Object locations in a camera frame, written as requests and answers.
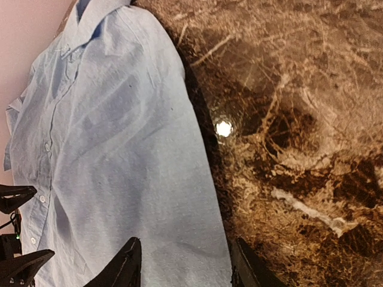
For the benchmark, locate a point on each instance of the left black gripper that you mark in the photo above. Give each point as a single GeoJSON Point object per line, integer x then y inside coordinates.
{"type": "Point", "coordinates": [17, 269]}

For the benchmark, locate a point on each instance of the light blue shirt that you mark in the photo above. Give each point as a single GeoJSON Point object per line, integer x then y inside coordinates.
{"type": "Point", "coordinates": [106, 133]}

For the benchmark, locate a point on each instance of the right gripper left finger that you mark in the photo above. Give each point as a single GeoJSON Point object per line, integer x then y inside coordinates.
{"type": "Point", "coordinates": [124, 270]}

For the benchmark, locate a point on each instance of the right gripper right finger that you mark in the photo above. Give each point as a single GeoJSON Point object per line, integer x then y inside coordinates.
{"type": "Point", "coordinates": [248, 269]}

